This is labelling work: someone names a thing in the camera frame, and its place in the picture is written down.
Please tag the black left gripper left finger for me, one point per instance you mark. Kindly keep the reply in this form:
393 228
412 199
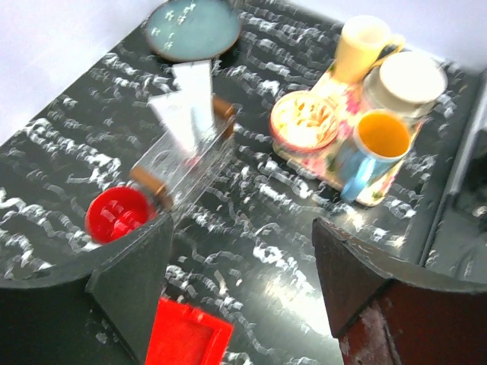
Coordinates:
98 308

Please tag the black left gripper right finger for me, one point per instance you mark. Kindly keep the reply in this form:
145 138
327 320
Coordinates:
384 310

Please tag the red cup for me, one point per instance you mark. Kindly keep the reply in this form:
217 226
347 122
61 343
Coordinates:
117 212

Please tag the clear acrylic toothbrush holder rack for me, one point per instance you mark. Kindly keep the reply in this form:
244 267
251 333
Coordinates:
168 175

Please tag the white toothpaste tube red cap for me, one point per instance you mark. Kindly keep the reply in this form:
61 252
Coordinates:
173 111

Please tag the white toothpaste tube black cap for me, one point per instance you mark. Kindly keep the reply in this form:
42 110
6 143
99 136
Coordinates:
194 79

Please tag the floral rectangular tray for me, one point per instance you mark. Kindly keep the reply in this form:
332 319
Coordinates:
347 98

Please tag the red plastic organizer bin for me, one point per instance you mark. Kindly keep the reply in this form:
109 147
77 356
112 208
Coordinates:
185 335

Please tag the blue mug yellow inside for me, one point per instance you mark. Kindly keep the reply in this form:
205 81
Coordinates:
378 141

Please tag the orange floral bowl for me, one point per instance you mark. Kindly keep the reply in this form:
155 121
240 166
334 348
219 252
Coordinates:
303 121

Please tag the white small bowl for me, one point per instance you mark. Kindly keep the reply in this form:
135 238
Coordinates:
407 84

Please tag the yellow cup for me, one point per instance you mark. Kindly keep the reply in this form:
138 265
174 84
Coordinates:
361 42

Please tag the teal ceramic plate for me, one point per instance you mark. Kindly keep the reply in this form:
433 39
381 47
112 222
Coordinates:
188 31

